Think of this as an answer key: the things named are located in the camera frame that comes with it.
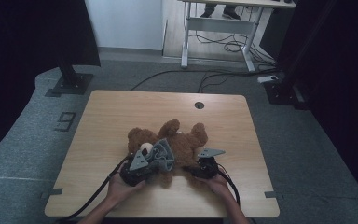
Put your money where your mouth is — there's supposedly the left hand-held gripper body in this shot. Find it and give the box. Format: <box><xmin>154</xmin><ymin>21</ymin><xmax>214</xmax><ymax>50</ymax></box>
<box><xmin>118</xmin><ymin>150</ymin><xmax>157</xmax><ymax>188</ymax></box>

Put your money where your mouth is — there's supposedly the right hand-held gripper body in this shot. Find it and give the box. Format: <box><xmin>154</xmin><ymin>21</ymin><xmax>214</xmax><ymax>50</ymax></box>
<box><xmin>195</xmin><ymin>147</ymin><xmax>227</xmax><ymax>181</ymax></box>

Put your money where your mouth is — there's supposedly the brown plush teddy bear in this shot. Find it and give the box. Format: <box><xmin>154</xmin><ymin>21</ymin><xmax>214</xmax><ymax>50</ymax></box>
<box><xmin>126</xmin><ymin>119</ymin><xmax>209</xmax><ymax>189</ymax></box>

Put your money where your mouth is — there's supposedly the grey fluffy cloth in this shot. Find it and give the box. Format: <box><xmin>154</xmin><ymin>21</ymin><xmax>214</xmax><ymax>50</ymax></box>
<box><xmin>145</xmin><ymin>138</ymin><xmax>176</xmax><ymax>173</ymax></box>

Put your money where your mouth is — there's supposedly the person's right hand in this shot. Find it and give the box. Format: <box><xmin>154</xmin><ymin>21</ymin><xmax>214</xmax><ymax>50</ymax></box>
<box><xmin>198</xmin><ymin>169</ymin><xmax>234</xmax><ymax>201</ymax></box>

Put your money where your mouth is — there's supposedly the person's left hand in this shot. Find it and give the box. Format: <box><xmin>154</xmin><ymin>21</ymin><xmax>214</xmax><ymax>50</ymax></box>
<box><xmin>105</xmin><ymin>163</ymin><xmax>147</xmax><ymax>207</ymax></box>

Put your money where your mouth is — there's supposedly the white power strip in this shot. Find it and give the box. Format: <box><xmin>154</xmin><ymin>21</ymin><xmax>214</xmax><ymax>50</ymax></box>
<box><xmin>256</xmin><ymin>74</ymin><xmax>280</xmax><ymax>84</ymax></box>

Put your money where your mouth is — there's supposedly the black stand with square base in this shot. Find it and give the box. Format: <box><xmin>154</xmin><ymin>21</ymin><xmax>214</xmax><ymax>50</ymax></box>
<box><xmin>45</xmin><ymin>55</ymin><xmax>95</xmax><ymax>98</ymax></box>

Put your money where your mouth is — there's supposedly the dark cabinet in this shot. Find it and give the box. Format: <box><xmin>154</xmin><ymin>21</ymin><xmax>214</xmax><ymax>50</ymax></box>
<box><xmin>259</xmin><ymin>7</ymin><xmax>293</xmax><ymax>61</ymax></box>

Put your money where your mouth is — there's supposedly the black curtain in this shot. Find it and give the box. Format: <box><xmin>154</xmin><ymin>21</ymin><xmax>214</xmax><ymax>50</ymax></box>
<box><xmin>276</xmin><ymin>0</ymin><xmax>358</xmax><ymax>213</ymax></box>
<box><xmin>0</xmin><ymin>0</ymin><xmax>102</xmax><ymax>163</ymax></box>

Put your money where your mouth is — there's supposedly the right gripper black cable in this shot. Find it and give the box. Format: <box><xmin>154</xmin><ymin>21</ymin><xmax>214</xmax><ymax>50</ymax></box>
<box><xmin>215</xmin><ymin>162</ymin><xmax>241</xmax><ymax>208</ymax></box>

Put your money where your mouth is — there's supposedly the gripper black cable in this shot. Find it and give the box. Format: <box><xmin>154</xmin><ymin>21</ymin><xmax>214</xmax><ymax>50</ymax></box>
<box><xmin>215</xmin><ymin>162</ymin><xmax>241</xmax><ymax>208</ymax></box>
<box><xmin>54</xmin><ymin>155</ymin><xmax>131</xmax><ymax>224</ymax></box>

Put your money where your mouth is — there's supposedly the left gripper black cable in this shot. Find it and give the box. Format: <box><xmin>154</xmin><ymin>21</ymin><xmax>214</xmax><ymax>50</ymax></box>
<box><xmin>54</xmin><ymin>155</ymin><xmax>131</xmax><ymax>224</ymax></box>

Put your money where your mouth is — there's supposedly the short black floor cable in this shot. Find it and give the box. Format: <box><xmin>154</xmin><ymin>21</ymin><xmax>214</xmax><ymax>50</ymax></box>
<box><xmin>197</xmin><ymin>73</ymin><xmax>241</xmax><ymax>94</ymax></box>

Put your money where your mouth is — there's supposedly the long black floor cable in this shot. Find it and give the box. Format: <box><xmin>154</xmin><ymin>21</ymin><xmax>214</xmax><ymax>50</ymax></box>
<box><xmin>130</xmin><ymin>68</ymin><xmax>281</xmax><ymax>91</ymax></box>

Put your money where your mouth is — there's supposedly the black stand with slanted post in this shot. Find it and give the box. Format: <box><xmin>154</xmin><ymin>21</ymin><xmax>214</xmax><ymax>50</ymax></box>
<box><xmin>262</xmin><ymin>0</ymin><xmax>338</xmax><ymax>111</ymax></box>

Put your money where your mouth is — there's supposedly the black cable bundle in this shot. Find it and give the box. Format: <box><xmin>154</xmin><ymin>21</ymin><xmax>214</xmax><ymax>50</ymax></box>
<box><xmin>188</xmin><ymin>31</ymin><xmax>278</xmax><ymax>71</ymax></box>

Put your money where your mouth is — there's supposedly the white metal frame desk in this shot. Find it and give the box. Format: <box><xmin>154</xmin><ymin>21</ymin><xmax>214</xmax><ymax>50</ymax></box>
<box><xmin>178</xmin><ymin>0</ymin><xmax>296</xmax><ymax>73</ymax></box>

